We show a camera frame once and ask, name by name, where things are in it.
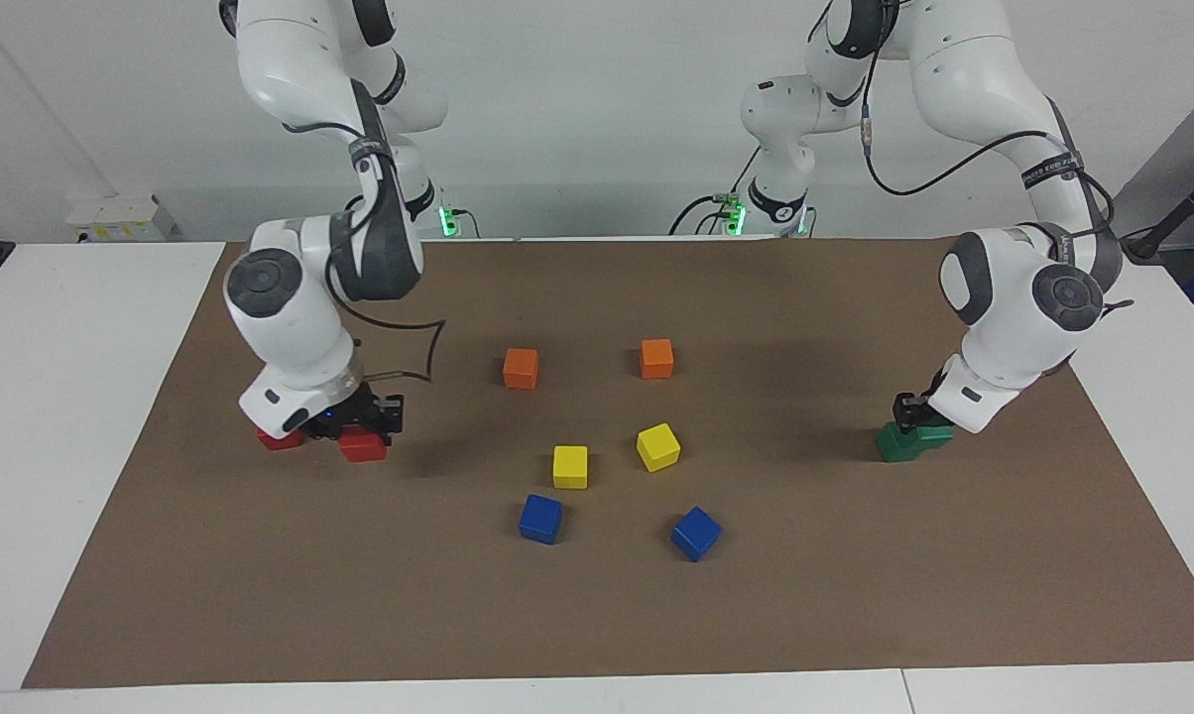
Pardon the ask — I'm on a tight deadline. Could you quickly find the black stand with pole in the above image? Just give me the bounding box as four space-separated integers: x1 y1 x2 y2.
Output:
1118 159 1194 264

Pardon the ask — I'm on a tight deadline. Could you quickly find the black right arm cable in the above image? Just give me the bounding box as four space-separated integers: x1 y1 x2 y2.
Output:
324 124 447 384

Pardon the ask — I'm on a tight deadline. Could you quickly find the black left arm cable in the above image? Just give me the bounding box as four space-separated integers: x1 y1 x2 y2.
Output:
860 99 1119 259

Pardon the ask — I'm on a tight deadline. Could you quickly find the blue wooden block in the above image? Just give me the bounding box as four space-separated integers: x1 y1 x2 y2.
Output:
519 494 563 545
670 507 723 563

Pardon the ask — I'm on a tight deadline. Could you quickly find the white box with yellow labels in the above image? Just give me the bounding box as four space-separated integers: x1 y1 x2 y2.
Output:
66 193 177 244

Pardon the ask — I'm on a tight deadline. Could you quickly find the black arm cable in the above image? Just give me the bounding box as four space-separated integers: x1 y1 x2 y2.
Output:
860 99 1119 259
324 124 447 384

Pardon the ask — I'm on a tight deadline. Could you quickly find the brown table mat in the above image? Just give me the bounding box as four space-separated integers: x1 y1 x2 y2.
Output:
22 238 1194 689

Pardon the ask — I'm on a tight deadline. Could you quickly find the yellow wooden block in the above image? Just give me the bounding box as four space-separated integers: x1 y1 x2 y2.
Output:
552 445 590 490
636 422 681 473

